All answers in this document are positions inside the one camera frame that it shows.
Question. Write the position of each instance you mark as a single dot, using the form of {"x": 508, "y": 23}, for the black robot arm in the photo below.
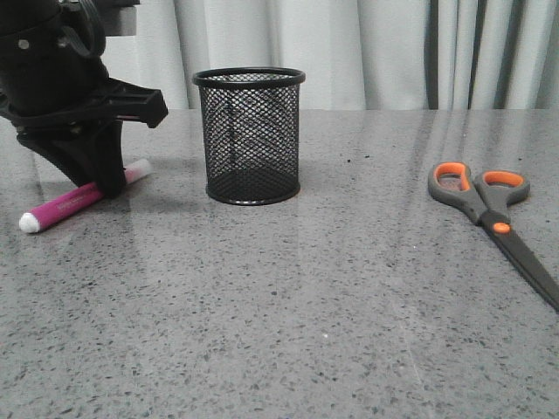
{"x": 53, "y": 12}

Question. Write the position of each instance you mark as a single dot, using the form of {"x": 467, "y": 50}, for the grey orange scissors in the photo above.
{"x": 485, "y": 200}

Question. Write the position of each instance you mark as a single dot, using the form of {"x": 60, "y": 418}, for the grey curtain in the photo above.
{"x": 398, "y": 55}

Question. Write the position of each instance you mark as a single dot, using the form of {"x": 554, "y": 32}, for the pink highlighter pen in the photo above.
{"x": 45, "y": 216}

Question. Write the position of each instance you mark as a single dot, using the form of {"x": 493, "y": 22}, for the black mesh pen holder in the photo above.
{"x": 251, "y": 128}

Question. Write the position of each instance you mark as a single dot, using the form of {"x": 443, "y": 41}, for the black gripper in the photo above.
{"x": 56, "y": 88}

